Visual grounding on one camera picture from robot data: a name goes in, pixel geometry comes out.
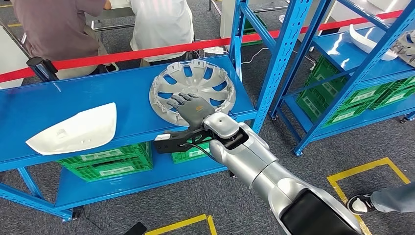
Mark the white mirror cover shell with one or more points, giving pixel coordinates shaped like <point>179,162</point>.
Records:
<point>369,45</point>
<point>77,129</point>

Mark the blue metal shelf rack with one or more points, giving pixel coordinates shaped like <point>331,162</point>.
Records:
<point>356,65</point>
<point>81,94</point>

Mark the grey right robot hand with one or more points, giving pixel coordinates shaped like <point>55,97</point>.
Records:
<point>194,110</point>

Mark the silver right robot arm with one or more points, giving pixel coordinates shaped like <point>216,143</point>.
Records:
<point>259,165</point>

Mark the black camera bracket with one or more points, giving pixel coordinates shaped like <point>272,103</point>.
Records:
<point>175,144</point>

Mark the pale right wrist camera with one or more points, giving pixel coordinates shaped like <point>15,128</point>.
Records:
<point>162,137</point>

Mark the yellow floor tape square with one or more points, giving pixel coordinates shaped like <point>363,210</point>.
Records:
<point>181,224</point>

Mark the green plastic crate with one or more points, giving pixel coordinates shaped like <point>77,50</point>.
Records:
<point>395,99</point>
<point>366,95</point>
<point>256,30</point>
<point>113,170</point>
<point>181,158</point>
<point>97,155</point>
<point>347,115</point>
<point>405,86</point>

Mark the red barrier belt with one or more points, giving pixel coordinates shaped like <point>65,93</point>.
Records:
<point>129,54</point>

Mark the black flat plate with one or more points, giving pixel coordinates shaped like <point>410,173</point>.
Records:
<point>136,228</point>

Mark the black stanchion post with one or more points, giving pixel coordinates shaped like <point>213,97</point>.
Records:
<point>40,68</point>

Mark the white power strip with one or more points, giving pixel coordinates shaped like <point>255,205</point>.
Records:
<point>214,50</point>

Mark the white cabinet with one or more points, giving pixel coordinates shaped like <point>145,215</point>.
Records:
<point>13,55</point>
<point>228,19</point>

